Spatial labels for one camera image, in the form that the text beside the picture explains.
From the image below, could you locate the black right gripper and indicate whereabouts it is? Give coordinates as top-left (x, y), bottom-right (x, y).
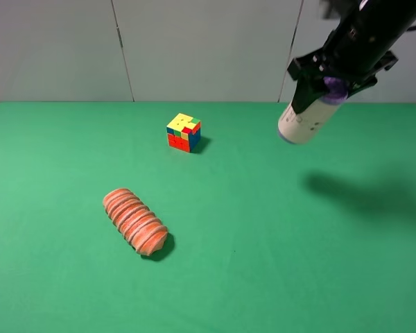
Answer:
top-left (287, 22), bottom-right (398, 113)

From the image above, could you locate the white purple cylindrical roll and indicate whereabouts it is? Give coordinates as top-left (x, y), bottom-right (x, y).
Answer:
top-left (278, 77), bottom-right (347, 144)

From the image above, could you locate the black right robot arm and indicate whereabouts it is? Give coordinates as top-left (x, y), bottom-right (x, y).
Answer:
top-left (287, 0), bottom-right (416, 114)

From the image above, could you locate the green table cloth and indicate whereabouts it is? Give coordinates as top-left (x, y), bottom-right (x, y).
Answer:
top-left (0, 103), bottom-right (416, 332)

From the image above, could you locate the multicolour puzzle cube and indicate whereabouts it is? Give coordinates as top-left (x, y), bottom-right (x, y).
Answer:
top-left (166, 113), bottom-right (202, 153)

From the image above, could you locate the orange ridged toy carrot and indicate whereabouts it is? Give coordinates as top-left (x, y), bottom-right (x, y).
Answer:
top-left (103, 188), bottom-right (168, 257)

